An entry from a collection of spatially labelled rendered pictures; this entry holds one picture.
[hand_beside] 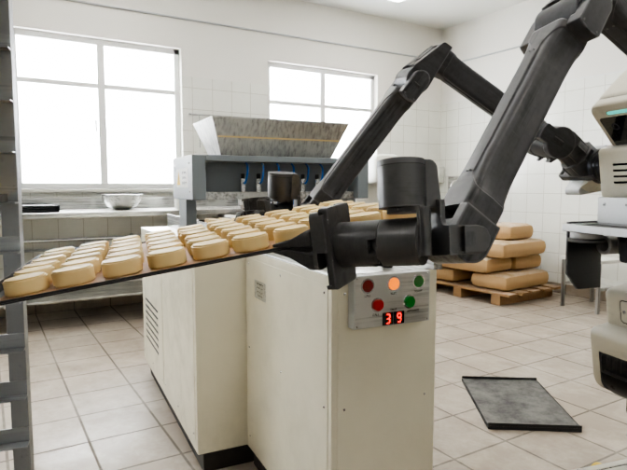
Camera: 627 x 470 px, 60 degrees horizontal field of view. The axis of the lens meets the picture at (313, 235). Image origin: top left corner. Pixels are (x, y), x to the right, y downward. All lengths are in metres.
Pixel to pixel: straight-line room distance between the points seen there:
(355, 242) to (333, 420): 0.91
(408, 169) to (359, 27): 5.89
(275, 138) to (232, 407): 1.03
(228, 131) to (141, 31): 3.43
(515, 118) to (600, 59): 5.15
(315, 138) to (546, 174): 4.16
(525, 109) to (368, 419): 1.02
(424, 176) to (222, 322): 1.48
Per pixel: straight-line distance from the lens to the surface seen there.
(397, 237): 0.63
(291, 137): 2.14
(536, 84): 0.80
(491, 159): 0.72
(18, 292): 0.74
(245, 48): 5.72
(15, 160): 1.13
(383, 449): 1.62
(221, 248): 0.73
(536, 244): 5.60
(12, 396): 1.19
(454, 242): 0.65
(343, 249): 0.66
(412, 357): 1.58
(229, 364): 2.09
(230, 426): 2.18
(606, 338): 1.41
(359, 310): 1.41
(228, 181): 2.08
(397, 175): 0.64
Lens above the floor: 1.07
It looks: 5 degrees down
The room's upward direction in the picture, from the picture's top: straight up
